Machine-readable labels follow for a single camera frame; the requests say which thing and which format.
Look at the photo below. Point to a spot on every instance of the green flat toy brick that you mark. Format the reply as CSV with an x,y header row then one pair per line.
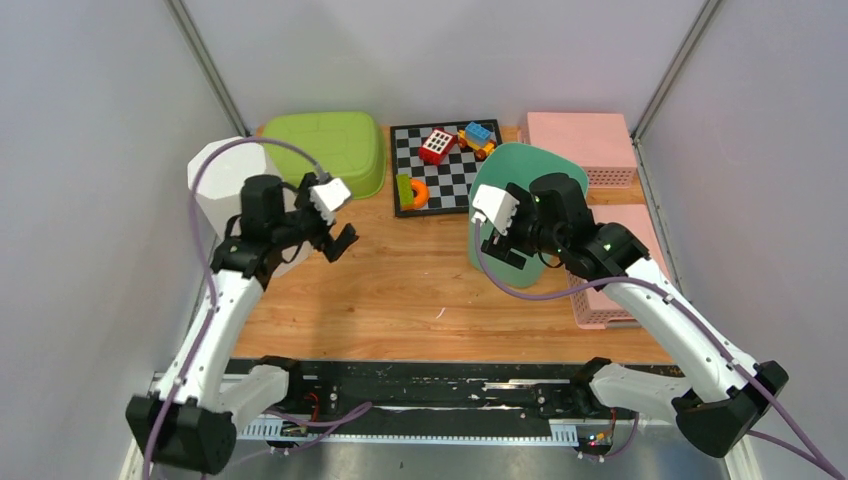
x,y
405,191

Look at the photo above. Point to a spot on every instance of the pink perforated plastic basket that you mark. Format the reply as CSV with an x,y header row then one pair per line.
x,y
593,309

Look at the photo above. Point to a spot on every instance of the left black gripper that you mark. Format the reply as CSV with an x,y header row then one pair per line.
x,y
345,237

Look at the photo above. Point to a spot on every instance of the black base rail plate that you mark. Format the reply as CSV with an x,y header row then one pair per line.
x,y
450,403

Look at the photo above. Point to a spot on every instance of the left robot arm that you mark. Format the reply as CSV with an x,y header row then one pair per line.
x,y
189,421

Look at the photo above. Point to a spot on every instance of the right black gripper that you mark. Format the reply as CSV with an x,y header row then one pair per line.
x,y
496,248

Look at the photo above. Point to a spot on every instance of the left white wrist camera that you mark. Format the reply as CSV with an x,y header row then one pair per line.
x,y
329,198

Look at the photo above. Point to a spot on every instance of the blue yellow toy car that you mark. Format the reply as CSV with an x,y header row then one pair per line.
x,y
477,138

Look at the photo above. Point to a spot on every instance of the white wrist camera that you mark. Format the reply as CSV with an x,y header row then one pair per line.
x,y
495,206
329,198

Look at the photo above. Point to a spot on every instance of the green bin with white liner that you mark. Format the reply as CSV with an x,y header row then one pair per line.
x,y
521,163

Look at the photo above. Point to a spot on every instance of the black grey checkerboard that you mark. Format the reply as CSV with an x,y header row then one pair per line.
x,y
449,183

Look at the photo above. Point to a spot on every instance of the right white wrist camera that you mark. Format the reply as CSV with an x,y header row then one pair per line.
x,y
495,206

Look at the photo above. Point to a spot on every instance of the red window toy brick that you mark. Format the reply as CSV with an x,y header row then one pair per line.
x,y
436,147

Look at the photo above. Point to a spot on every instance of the large green plastic container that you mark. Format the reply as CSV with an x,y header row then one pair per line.
x,y
348,144

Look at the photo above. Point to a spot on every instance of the orange arch toy block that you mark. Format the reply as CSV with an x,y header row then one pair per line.
x,y
422,194

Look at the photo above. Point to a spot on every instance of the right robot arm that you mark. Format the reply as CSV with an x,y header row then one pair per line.
x,y
721,393

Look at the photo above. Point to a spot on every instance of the white plastic bin liner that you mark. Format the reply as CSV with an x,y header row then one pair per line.
x,y
220,186

